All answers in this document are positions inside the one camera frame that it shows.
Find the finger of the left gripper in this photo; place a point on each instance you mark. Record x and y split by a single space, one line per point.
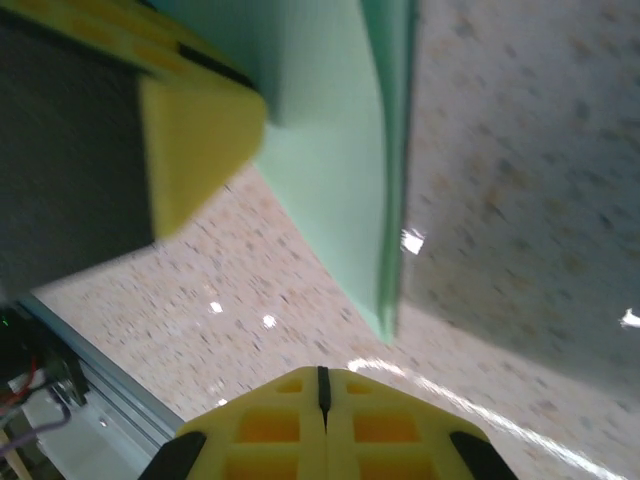
200 150
150 15

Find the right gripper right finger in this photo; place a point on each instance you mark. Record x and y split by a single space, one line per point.
390 440

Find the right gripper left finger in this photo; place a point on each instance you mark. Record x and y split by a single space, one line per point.
270 440

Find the light green cloth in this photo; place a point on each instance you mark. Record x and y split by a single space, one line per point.
330 150

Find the steel sheet panel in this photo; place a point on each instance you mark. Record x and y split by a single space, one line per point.
100 450

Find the long aluminium base rail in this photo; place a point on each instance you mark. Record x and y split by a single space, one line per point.
115 385

